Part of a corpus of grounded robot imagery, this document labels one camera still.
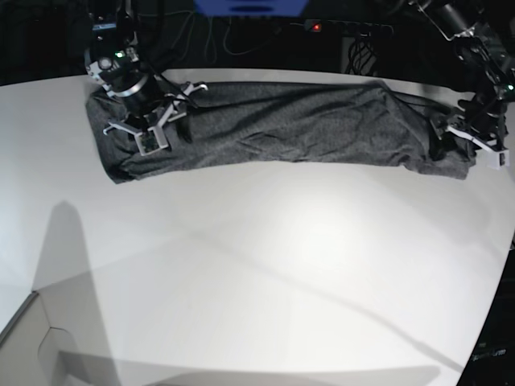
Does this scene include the grey cable loops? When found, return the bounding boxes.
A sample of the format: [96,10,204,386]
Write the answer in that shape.
[168,11,282,64]

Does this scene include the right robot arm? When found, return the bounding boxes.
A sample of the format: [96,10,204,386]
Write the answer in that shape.
[84,1,208,156]

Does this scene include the black power strip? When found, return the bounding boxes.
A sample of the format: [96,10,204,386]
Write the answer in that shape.
[302,19,394,37]

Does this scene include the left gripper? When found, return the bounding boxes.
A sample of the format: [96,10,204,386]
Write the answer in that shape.
[429,109,510,169]

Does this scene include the blue box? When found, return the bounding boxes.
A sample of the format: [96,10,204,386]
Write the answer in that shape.
[194,0,308,17]

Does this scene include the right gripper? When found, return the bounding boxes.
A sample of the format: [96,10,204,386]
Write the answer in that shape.
[103,82,208,156]

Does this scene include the black cable bundle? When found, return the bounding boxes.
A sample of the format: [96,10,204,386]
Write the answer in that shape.
[346,34,379,76]

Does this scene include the grey t-shirt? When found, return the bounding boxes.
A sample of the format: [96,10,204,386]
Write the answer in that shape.
[85,82,476,183]

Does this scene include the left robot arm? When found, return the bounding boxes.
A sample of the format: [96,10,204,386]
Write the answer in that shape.
[410,1,514,170]

